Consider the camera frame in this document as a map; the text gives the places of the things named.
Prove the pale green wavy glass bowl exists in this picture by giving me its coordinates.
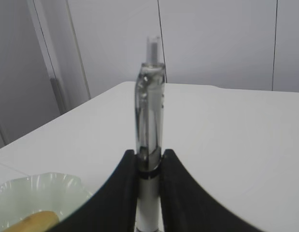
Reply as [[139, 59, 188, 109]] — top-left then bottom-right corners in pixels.
[[0, 173, 92, 232]]

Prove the golden bread loaf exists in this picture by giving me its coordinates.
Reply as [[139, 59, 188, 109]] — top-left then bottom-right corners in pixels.
[[4, 211, 59, 232]]

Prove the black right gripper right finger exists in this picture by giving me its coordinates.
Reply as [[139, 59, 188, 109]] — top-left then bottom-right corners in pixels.
[[159, 149, 259, 232]]

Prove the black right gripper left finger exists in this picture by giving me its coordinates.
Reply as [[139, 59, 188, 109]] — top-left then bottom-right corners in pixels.
[[49, 150, 138, 232]]

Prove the white grey ballpoint pen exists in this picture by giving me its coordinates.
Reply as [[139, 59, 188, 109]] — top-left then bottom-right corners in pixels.
[[134, 36, 166, 232]]

